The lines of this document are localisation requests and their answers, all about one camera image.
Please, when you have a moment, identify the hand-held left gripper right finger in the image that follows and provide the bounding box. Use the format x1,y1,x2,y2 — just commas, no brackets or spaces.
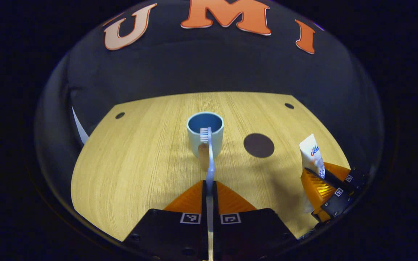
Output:
213,180,299,261

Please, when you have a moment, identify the light blue cup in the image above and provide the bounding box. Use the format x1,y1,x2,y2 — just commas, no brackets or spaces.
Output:
187,112,225,158

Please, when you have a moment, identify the white toothpaste tube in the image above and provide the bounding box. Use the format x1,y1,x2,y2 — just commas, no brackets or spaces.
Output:
299,133,327,214

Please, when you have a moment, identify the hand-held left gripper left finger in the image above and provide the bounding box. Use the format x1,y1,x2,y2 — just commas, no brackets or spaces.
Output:
122,180,209,261

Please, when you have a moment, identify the black backdrop cloth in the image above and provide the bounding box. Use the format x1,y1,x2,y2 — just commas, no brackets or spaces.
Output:
34,0,384,232

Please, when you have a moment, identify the dark brown round coaster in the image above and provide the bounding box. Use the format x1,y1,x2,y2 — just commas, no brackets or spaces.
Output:
243,133,275,158

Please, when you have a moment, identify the light blue toothbrush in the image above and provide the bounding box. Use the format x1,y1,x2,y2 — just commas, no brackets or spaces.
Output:
199,127,217,261

